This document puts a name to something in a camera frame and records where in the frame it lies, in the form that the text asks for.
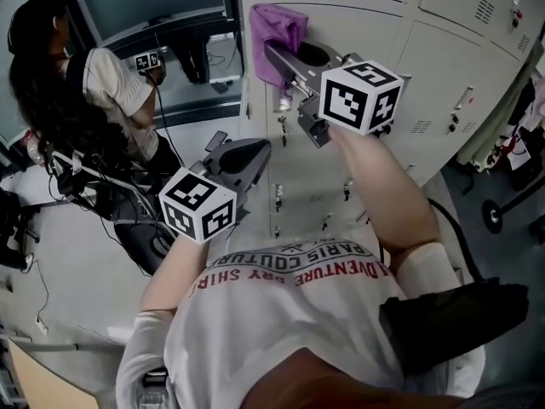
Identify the pink hanging garment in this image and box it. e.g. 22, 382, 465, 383
517, 91, 545, 144

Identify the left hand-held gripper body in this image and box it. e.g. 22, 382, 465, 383
158, 137, 273, 245

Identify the person's right forearm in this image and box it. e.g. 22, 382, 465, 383
330, 124, 442, 266

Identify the white window ledge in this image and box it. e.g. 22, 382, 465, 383
0, 111, 252, 206

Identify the black waist bag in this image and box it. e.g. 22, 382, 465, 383
378, 277, 531, 377

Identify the person's left forearm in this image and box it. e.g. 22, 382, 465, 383
140, 232, 209, 314

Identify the thin black cable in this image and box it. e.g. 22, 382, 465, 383
153, 85, 185, 165

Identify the white printed bag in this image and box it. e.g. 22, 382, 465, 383
508, 142, 533, 172

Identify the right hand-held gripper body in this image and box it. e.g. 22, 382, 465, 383
263, 41, 404, 149

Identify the clear plastic bottle red label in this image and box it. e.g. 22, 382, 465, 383
23, 130, 46, 168

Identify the beige metal locker cabinet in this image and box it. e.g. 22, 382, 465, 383
236, 0, 545, 240

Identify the purple wiping cloth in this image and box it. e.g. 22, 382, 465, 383
249, 3, 310, 91

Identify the grey shoulder strap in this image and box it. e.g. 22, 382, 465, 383
140, 366, 169, 409

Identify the person's white printed shirt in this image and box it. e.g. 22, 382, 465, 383
115, 228, 486, 409

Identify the black wheeled stand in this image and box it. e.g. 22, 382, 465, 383
481, 176, 545, 234

